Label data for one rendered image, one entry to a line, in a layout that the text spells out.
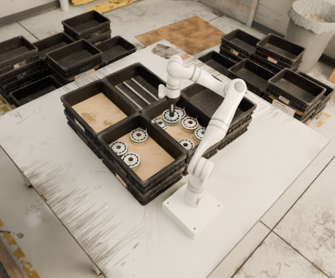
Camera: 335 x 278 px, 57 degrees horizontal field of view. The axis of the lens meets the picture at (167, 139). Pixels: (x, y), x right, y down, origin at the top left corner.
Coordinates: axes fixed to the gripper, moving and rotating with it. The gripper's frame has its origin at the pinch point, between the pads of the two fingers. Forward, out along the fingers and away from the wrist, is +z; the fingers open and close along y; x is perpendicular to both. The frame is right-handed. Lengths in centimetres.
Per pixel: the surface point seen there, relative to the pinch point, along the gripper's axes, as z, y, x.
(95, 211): 29, -46, 38
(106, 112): 17.4, 15.5, 39.6
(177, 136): 17.7, -1.9, -4.7
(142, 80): 19, 49, 19
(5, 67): 47, 93, 139
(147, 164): 16.9, -23.3, 12.0
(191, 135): 17.9, -0.5, -12.6
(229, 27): 110, 280, -86
